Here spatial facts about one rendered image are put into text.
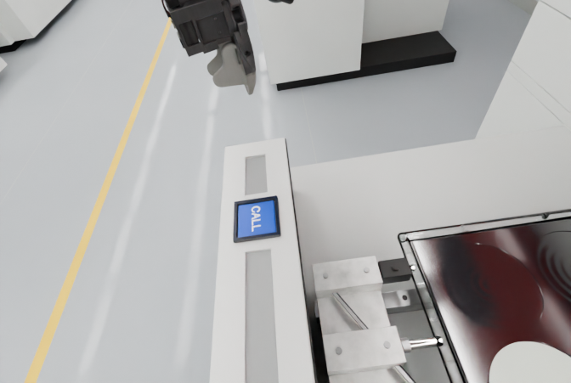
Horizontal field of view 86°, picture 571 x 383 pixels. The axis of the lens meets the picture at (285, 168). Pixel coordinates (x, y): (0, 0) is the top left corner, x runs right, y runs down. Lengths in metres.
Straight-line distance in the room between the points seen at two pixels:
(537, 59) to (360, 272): 0.61
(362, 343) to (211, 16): 0.40
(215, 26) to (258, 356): 0.36
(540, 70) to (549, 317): 0.53
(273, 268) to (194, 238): 1.26
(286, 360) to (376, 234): 0.27
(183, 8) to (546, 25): 0.68
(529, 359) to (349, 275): 0.19
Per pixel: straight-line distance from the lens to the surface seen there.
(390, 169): 0.60
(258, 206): 0.38
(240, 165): 0.44
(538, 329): 0.44
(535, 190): 0.65
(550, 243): 0.50
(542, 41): 0.83
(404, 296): 0.46
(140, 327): 1.52
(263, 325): 0.34
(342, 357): 0.37
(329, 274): 0.40
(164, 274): 1.56
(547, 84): 0.82
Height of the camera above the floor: 1.28
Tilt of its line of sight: 49 degrees down
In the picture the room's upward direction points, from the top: 12 degrees counter-clockwise
